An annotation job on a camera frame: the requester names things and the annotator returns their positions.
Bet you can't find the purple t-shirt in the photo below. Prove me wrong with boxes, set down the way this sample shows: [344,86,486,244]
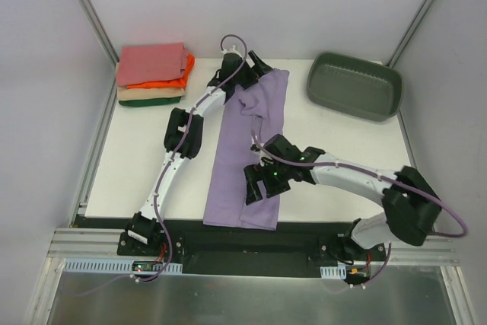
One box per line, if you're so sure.
[202,69,289,231]

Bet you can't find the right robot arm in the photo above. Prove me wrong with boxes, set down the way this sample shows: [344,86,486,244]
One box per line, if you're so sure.
[243,134,441,260]

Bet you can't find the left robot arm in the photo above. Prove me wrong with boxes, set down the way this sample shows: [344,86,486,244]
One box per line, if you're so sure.
[126,51,273,256]

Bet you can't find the orange folded t-shirt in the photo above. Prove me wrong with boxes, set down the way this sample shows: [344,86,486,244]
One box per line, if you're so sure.
[127,54,196,89]

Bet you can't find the green folded t-shirt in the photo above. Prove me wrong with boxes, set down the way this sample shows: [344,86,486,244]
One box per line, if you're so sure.
[118,97,182,108]

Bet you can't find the pink folded t-shirt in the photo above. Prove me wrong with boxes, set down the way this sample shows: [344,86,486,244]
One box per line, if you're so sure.
[116,43,189,87]

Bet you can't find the beige folded t-shirt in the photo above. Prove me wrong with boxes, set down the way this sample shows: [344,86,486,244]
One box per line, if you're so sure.
[116,87,186,101]

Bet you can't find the grey plastic bin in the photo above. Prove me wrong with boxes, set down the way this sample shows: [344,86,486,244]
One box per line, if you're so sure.
[307,52,404,123]

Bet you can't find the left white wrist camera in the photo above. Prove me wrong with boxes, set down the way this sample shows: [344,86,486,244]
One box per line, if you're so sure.
[221,44,243,58]

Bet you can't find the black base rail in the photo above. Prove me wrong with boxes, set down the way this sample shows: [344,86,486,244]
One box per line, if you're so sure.
[68,215,437,279]

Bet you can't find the right white cable duct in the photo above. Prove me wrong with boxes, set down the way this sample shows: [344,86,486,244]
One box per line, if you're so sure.
[320,265,347,280]

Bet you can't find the white cable duct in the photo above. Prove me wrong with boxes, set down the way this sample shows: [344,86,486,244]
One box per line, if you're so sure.
[320,265,347,280]
[64,258,165,276]

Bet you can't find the left white cable duct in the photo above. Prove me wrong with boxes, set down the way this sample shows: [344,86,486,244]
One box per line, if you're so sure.
[64,258,165,276]

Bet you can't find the right aluminium frame post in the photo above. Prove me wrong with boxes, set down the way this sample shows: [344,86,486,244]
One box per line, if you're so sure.
[386,0,436,68]

